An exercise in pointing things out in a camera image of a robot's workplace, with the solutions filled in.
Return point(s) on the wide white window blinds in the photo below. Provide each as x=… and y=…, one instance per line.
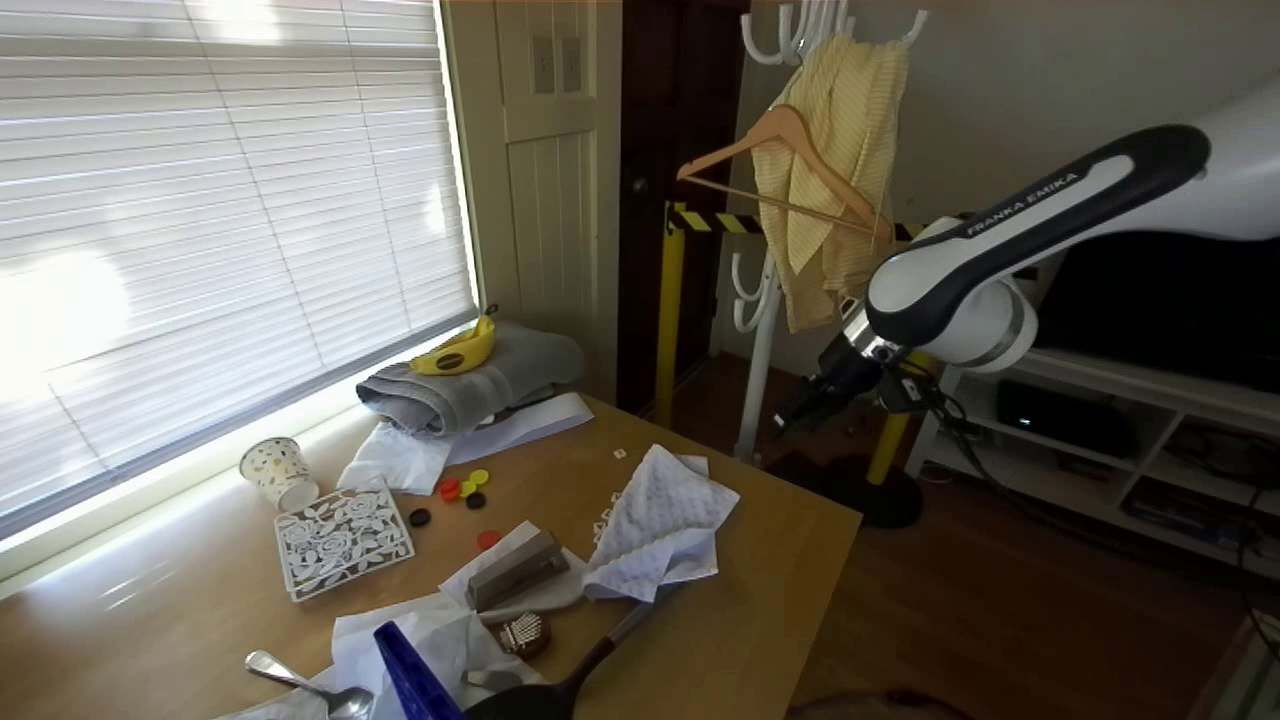
x=226, y=225

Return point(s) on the dark brown door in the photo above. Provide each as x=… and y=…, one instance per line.
x=644, y=104

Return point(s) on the patterned paper cup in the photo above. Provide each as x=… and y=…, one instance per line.
x=276, y=473

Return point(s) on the black game disc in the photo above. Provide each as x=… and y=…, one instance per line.
x=475, y=501
x=416, y=519

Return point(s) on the yellow game disc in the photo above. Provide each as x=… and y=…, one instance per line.
x=470, y=480
x=480, y=473

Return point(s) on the grey folded cloth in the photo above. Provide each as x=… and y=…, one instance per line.
x=523, y=365

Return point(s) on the white letter tile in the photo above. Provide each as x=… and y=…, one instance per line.
x=619, y=452

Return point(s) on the white patterned tile box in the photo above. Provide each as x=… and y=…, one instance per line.
x=345, y=545

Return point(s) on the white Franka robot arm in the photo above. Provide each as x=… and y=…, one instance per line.
x=1042, y=225

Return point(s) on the white coat rack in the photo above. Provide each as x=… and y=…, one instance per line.
x=757, y=384

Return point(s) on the white shelf unit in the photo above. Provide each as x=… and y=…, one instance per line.
x=1064, y=473

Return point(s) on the white crumpled paper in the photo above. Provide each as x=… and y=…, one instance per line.
x=442, y=642

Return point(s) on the black yellow striped tape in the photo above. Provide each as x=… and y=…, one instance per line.
x=715, y=223

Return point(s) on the light wooden table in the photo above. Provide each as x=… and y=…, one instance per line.
x=202, y=626

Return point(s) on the dark media device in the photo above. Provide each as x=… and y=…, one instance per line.
x=1221, y=463

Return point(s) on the white towel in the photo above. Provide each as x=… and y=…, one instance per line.
x=660, y=527

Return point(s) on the black ladle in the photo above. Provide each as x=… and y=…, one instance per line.
x=604, y=653

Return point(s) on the blue connect four grid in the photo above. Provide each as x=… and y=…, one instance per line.
x=408, y=681

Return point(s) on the small round tin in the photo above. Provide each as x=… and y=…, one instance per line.
x=523, y=633

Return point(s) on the yellow banana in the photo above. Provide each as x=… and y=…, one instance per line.
x=463, y=348

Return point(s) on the cream panel door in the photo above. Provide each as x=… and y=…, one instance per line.
x=547, y=200

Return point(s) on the metal spoon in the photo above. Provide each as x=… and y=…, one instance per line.
x=314, y=689

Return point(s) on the red game disc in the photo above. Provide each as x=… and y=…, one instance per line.
x=491, y=542
x=448, y=494

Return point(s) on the black electronic box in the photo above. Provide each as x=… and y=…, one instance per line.
x=1064, y=422

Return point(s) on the wooden clothes hanger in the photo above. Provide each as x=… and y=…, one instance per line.
x=787, y=127

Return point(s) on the yellow striped garment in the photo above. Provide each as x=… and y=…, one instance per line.
x=835, y=160

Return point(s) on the grey metal device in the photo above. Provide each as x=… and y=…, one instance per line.
x=523, y=569

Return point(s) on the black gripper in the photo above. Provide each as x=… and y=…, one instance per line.
x=841, y=373

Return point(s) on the black television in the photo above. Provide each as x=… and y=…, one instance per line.
x=1163, y=314

